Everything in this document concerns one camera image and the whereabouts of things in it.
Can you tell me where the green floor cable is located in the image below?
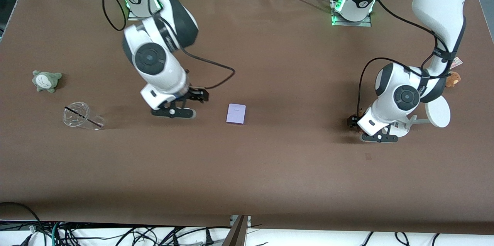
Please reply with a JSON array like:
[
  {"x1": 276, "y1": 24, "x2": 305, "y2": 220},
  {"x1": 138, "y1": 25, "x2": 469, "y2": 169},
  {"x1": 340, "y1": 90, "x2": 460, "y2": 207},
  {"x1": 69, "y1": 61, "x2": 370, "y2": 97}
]
[{"x1": 51, "y1": 221, "x2": 62, "y2": 246}]

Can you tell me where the black looped floor cable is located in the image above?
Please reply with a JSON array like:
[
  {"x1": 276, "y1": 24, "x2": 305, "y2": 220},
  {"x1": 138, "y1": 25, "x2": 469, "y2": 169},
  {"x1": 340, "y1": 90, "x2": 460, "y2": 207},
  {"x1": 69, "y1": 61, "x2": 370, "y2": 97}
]
[{"x1": 0, "y1": 202, "x2": 43, "y2": 246}]

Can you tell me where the white round desk stand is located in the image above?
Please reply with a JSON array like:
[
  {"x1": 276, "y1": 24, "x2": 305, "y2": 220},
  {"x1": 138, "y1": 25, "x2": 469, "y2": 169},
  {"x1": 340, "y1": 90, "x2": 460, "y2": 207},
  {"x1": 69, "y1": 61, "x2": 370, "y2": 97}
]
[{"x1": 393, "y1": 95, "x2": 451, "y2": 139}]

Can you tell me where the clear plastic cup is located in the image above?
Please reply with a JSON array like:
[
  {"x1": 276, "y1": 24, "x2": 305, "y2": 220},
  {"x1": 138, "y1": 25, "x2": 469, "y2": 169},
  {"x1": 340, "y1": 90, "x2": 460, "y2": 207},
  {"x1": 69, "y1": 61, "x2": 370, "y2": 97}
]
[{"x1": 63, "y1": 102, "x2": 105, "y2": 131}]

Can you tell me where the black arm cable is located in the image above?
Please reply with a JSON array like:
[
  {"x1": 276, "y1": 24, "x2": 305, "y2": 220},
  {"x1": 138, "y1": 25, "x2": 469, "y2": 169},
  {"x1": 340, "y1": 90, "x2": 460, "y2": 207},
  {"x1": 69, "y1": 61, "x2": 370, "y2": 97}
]
[
  {"x1": 357, "y1": 0, "x2": 454, "y2": 117},
  {"x1": 101, "y1": 0, "x2": 236, "y2": 90}
]

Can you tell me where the brown lion statue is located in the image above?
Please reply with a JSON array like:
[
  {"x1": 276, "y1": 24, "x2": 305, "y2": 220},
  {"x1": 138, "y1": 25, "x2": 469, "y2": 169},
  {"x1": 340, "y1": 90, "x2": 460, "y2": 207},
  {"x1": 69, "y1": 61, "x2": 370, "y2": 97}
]
[{"x1": 353, "y1": 109, "x2": 366, "y2": 134}]

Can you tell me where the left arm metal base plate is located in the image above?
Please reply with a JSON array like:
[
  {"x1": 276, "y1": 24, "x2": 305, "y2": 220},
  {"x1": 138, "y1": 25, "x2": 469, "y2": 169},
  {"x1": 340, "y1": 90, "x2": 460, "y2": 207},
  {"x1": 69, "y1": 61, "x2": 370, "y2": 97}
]
[{"x1": 331, "y1": 0, "x2": 372, "y2": 27}]

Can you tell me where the lavender small box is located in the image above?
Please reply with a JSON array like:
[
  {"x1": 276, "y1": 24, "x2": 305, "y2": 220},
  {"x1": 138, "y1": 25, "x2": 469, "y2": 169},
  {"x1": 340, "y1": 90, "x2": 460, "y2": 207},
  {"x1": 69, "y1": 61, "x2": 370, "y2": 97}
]
[{"x1": 226, "y1": 103, "x2": 247, "y2": 125}]

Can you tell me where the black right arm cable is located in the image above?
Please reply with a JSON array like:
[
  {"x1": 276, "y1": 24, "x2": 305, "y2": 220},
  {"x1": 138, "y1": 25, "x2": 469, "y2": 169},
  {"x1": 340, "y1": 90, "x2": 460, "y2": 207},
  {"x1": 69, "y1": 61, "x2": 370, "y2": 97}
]
[{"x1": 101, "y1": 0, "x2": 236, "y2": 90}]

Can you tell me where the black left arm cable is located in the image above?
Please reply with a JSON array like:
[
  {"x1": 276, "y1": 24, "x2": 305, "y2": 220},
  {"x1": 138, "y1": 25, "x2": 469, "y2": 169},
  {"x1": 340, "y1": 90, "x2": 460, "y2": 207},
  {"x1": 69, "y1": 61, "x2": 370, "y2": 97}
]
[{"x1": 357, "y1": 0, "x2": 454, "y2": 117}]

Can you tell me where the grey-green totoro plush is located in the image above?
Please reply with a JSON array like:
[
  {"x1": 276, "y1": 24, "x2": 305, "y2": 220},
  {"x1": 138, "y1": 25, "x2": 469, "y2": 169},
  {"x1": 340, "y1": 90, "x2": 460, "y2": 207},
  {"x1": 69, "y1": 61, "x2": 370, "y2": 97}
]
[{"x1": 32, "y1": 70, "x2": 63, "y2": 93}]

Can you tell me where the brown table support beam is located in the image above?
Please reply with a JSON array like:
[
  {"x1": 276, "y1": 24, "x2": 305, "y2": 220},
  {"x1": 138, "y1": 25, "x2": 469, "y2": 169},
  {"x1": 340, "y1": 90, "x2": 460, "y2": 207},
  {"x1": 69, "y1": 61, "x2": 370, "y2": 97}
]
[{"x1": 222, "y1": 215, "x2": 249, "y2": 246}]

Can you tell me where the small brown plush toy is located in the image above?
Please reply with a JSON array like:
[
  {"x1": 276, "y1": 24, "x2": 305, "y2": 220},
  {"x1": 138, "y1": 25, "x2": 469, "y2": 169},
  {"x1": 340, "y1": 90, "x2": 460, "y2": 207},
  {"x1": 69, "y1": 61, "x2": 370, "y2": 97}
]
[{"x1": 445, "y1": 58, "x2": 464, "y2": 88}]

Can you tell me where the black drinking straw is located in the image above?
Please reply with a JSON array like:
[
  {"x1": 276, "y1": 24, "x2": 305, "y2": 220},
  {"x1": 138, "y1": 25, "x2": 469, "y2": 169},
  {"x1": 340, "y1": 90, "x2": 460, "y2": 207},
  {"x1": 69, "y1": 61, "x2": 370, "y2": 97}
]
[{"x1": 65, "y1": 106, "x2": 103, "y2": 127}]

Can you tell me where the brown table cover sheet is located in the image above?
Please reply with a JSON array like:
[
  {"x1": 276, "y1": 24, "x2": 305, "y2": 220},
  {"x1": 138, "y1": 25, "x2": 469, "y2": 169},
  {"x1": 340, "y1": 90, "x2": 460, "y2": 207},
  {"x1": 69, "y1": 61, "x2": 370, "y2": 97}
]
[{"x1": 0, "y1": 0, "x2": 494, "y2": 235}]

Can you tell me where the black cable with plug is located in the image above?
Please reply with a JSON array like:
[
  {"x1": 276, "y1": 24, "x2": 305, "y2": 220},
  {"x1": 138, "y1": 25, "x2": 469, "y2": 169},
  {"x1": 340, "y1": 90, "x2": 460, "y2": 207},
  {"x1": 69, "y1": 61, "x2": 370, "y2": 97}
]
[{"x1": 170, "y1": 227, "x2": 215, "y2": 246}]

